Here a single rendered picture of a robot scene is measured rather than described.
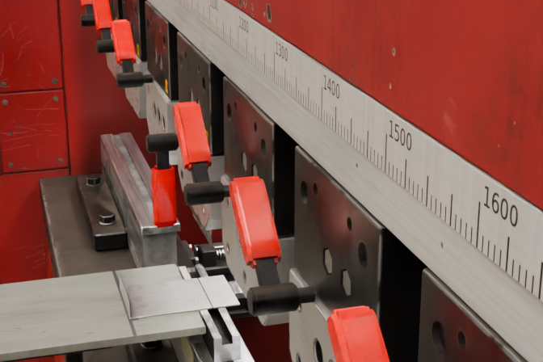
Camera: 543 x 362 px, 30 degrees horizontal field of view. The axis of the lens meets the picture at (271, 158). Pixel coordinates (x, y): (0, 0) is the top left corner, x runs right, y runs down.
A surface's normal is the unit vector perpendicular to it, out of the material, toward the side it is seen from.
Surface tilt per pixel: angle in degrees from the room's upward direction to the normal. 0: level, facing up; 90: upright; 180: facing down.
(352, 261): 90
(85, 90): 90
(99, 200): 0
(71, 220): 0
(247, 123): 90
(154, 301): 0
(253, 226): 39
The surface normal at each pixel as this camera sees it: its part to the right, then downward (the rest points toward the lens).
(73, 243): 0.00, -0.95
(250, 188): 0.18, -0.55
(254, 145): -0.96, 0.09
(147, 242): 0.28, 0.30
